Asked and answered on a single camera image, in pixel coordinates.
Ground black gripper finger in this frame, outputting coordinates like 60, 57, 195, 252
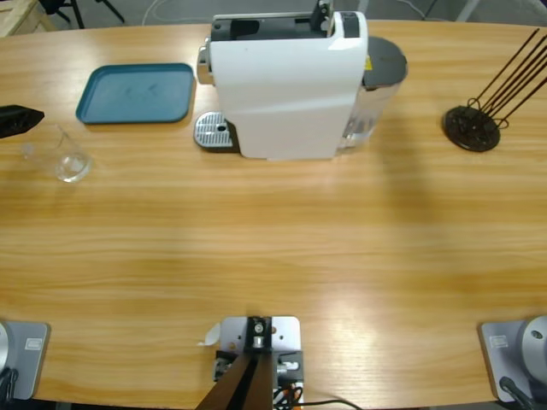
0, 104, 45, 139

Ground thin black cable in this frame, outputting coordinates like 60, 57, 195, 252
298, 398, 365, 410

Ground white floor cable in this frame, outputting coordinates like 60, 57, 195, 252
142, 0, 215, 26

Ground black base cable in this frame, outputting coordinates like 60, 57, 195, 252
0, 366, 21, 402
498, 375, 538, 410

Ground white paper tab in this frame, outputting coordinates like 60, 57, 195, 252
196, 323, 222, 348

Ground light wooden crate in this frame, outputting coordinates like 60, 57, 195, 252
0, 0, 57, 38

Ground white capsule coffee machine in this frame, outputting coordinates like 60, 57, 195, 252
196, 10, 369, 162

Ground clear glass cup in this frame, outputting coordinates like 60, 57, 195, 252
20, 123, 94, 184

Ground chrome grate drip tray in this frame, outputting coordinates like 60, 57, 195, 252
194, 110, 240, 154

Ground black disc capsule rod stand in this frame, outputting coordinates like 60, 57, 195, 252
442, 27, 547, 154

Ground dark camera post with bracket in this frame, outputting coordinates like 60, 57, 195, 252
195, 315, 275, 410

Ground grey metal frame leg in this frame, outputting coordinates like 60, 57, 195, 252
456, 0, 482, 22

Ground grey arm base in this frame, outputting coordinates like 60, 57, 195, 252
0, 320, 51, 401
477, 314, 547, 405

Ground black tripod legs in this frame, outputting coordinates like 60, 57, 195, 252
40, 0, 126, 29

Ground clear water tank dark lid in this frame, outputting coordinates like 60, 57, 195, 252
337, 36, 409, 150

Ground white mount plate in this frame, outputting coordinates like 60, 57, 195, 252
219, 315, 303, 388

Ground teal plastic tray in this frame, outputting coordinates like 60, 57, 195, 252
75, 62, 197, 126

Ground orange clamp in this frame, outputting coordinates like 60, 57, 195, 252
273, 382, 305, 406

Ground black clamp block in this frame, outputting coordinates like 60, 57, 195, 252
213, 349, 305, 382

